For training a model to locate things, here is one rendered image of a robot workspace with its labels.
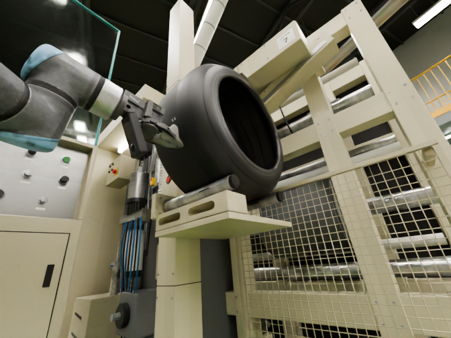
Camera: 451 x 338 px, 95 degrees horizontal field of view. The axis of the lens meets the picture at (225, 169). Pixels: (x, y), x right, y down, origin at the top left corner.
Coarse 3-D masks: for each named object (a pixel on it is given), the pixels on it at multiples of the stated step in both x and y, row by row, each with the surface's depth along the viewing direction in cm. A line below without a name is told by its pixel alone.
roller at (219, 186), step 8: (232, 176) 61; (208, 184) 67; (216, 184) 63; (224, 184) 61; (232, 184) 60; (192, 192) 71; (200, 192) 68; (208, 192) 66; (216, 192) 64; (176, 200) 76; (184, 200) 73; (192, 200) 70; (168, 208) 78; (176, 208) 76
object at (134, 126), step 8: (128, 112) 53; (128, 120) 53; (136, 120) 53; (128, 128) 53; (136, 128) 53; (128, 136) 53; (136, 136) 52; (128, 144) 54; (136, 144) 52; (144, 144) 53; (136, 152) 52; (144, 152) 52
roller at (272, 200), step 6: (276, 192) 81; (258, 198) 86; (264, 198) 83; (270, 198) 81; (276, 198) 80; (282, 198) 82; (246, 204) 88; (252, 204) 86; (258, 204) 85; (264, 204) 83; (270, 204) 82
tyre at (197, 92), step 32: (192, 96) 64; (224, 96) 105; (256, 96) 95; (192, 128) 63; (224, 128) 65; (256, 128) 111; (160, 160) 75; (192, 160) 66; (224, 160) 64; (256, 160) 110; (256, 192) 74
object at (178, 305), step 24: (192, 24) 153; (168, 48) 141; (192, 48) 141; (168, 72) 131; (168, 192) 94; (168, 240) 85; (192, 240) 88; (168, 264) 81; (192, 264) 84; (168, 288) 77; (192, 288) 80; (168, 312) 74; (192, 312) 77; (168, 336) 71; (192, 336) 74
